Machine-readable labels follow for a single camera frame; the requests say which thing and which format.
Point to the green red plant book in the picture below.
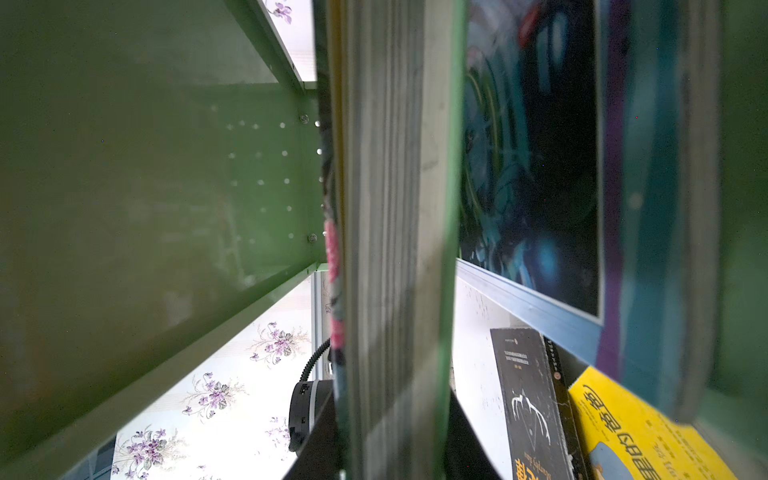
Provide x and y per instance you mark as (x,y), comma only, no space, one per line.
(389,89)

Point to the white blue swirl magazine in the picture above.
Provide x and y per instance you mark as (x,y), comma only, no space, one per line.
(590,199)

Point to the green wooden bookshelf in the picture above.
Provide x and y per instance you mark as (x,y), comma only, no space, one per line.
(164,277)

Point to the yellow cartoon book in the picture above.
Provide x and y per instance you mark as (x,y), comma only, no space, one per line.
(624,438)

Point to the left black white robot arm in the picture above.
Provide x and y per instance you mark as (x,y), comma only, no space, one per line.
(307,400)

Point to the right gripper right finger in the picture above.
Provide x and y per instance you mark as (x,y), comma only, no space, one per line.
(465,458)

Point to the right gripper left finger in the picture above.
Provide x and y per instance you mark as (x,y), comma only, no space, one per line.
(320,455)

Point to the black book gold title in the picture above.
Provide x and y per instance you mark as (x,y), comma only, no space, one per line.
(543,439)

